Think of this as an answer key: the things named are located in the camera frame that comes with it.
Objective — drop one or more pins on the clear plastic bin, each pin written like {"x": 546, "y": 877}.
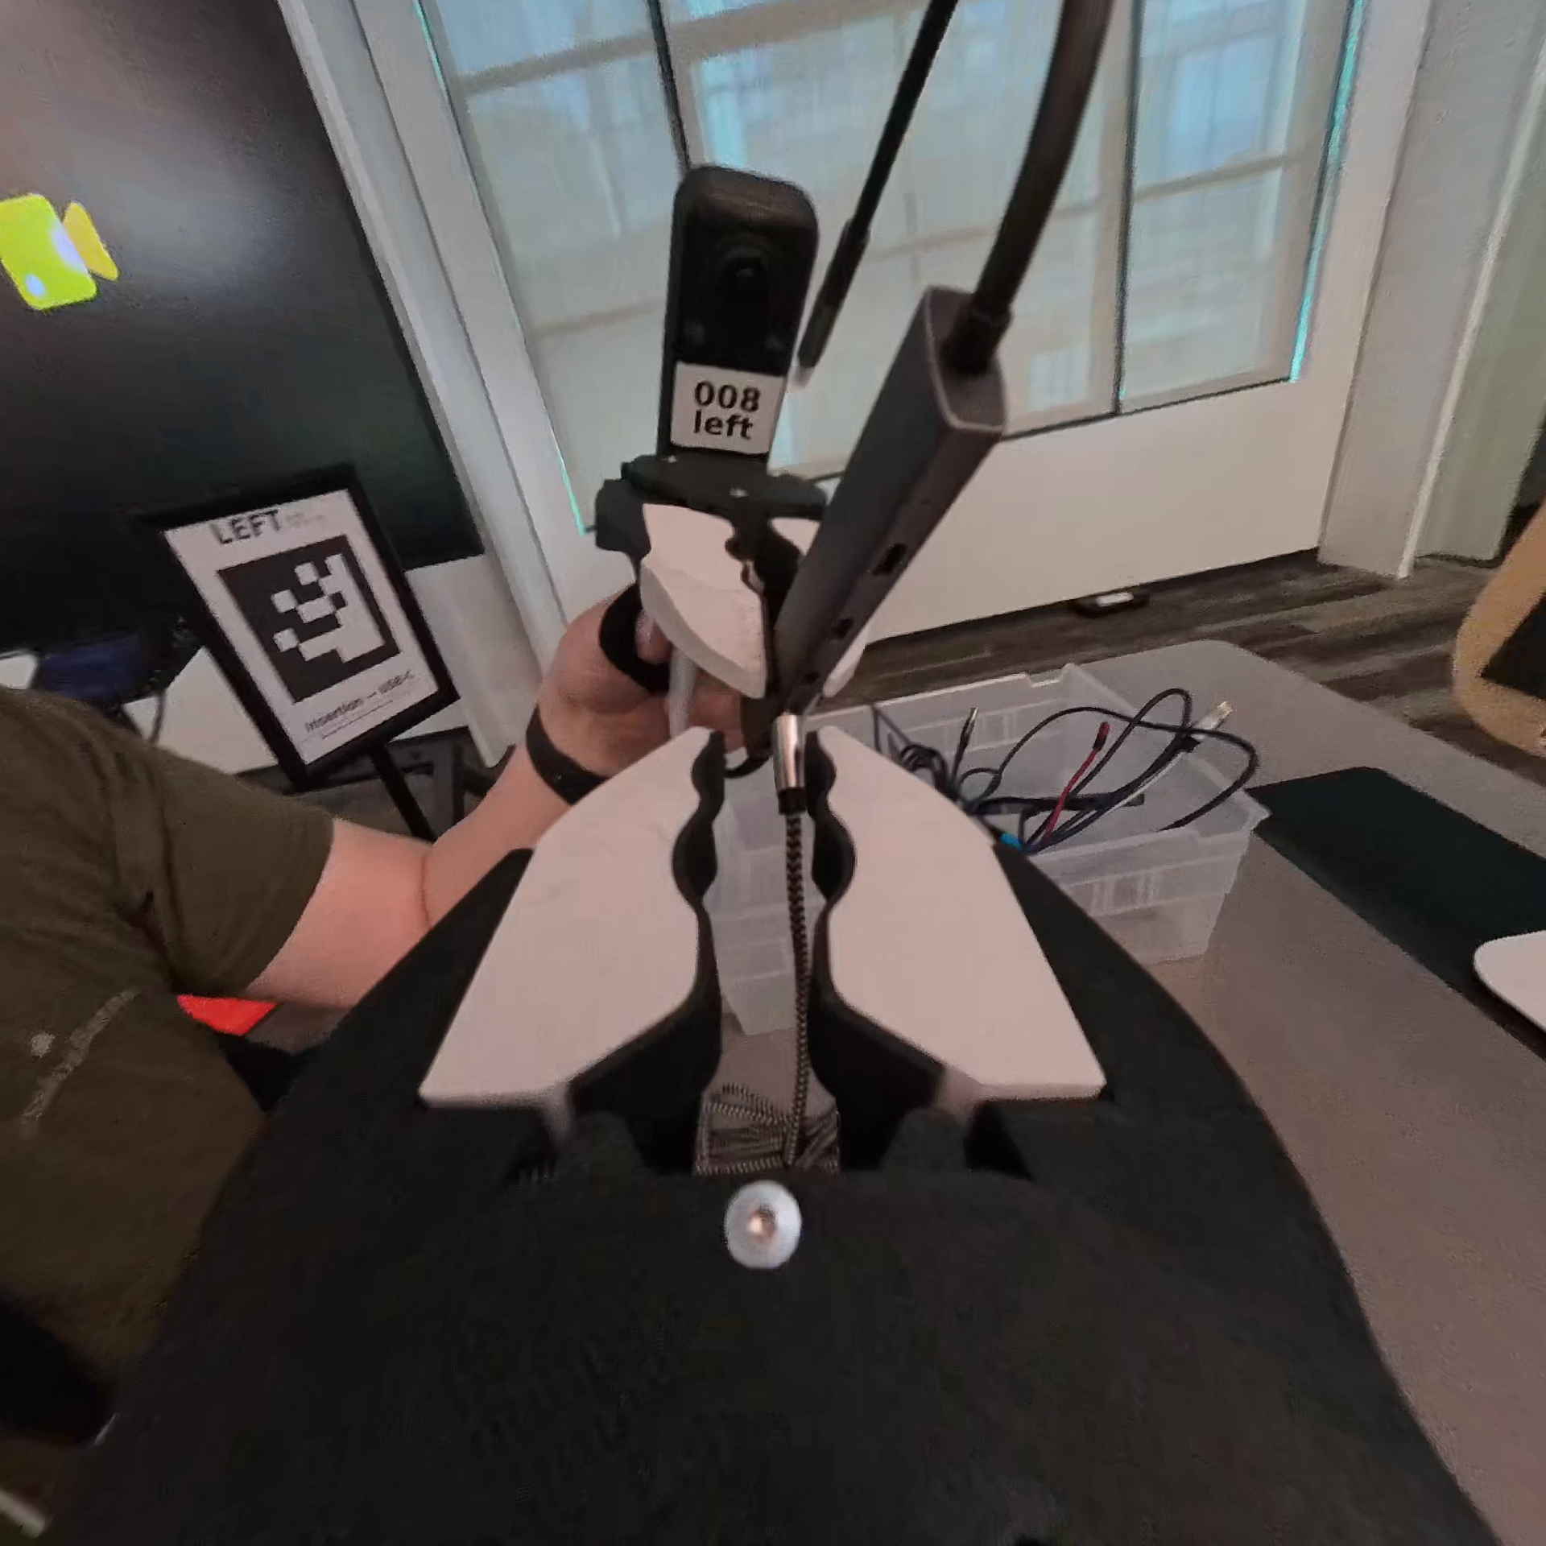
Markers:
{"x": 1148, "y": 881}

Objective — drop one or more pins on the framed marker tag sign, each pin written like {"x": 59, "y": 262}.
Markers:
{"x": 303, "y": 604}

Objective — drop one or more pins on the small dark grey hub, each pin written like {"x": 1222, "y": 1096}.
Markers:
{"x": 893, "y": 482}

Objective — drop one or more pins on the black stand with small screen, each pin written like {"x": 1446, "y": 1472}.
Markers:
{"x": 97, "y": 670}

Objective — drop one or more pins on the white tablet stand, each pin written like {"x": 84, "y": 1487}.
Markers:
{"x": 1516, "y": 972}

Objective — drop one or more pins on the person's left forearm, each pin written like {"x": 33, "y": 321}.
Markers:
{"x": 386, "y": 893}

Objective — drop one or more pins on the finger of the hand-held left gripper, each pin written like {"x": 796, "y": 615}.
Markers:
{"x": 701, "y": 604}
{"x": 850, "y": 657}

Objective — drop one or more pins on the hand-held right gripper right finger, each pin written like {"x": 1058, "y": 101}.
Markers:
{"x": 954, "y": 967}

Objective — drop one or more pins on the flat black floor device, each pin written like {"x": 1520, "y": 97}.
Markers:
{"x": 1112, "y": 600}

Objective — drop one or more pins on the black wristband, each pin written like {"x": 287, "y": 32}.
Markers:
{"x": 555, "y": 760}

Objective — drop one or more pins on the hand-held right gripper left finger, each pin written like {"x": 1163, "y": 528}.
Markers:
{"x": 580, "y": 967}

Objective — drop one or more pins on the person's left hand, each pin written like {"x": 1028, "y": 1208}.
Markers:
{"x": 591, "y": 712}

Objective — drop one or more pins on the large black television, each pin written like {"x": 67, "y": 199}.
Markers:
{"x": 242, "y": 302}

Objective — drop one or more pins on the large grid window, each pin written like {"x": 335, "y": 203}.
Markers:
{"x": 1208, "y": 241}

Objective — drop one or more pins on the small orange-red object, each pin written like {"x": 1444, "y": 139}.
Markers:
{"x": 230, "y": 1014}

